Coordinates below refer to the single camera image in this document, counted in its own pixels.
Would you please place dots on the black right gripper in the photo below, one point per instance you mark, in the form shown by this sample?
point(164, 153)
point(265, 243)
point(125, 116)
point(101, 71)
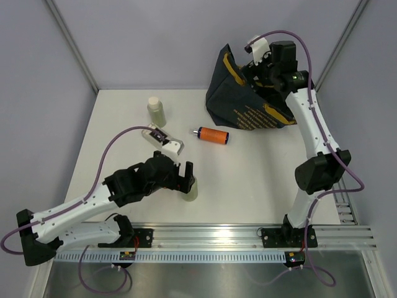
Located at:
point(252, 71)

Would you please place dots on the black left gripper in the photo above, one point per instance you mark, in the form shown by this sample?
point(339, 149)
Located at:
point(181, 184)

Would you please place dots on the green bottle front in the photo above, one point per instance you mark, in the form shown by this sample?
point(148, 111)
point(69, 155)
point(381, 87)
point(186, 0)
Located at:
point(192, 194)

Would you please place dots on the green bottle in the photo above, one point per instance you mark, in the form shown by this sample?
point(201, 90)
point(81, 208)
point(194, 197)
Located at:
point(156, 111)
point(192, 194)

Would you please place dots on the navy canvas bag yellow handles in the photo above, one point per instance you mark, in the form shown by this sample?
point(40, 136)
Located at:
point(232, 103)

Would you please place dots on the orange spray bottle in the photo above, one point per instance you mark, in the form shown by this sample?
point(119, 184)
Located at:
point(211, 135)

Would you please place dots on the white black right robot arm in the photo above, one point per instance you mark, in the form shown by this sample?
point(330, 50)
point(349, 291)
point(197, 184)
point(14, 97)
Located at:
point(325, 162)

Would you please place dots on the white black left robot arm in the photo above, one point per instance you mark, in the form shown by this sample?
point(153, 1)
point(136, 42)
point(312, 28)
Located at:
point(44, 234)

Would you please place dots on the clear square bottle black label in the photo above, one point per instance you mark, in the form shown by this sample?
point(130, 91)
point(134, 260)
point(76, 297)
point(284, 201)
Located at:
point(156, 136)

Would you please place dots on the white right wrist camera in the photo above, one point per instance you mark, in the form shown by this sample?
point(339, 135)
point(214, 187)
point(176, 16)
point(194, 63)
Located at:
point(260, 49)

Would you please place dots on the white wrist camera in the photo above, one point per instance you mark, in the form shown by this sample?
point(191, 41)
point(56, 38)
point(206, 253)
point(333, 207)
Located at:
point(260, 49)
point(172, 148)

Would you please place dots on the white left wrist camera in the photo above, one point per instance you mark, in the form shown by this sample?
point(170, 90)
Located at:
point(172, 148)

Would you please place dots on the aluminium mounting rail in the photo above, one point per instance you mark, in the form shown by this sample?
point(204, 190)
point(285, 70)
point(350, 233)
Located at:
point(216, 237)

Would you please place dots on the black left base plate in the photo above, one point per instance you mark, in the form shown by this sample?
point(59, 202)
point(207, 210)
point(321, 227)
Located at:
point(138, 237)

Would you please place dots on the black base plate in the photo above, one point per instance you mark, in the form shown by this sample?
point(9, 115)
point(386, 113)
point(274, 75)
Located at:
point(138, 237)
point(284, 237)

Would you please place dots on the white slotted cable duct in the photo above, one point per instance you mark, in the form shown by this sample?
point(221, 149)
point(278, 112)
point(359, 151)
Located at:
point(97, 256)

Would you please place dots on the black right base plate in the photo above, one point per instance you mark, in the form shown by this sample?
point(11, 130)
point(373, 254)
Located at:
point(284, 237)

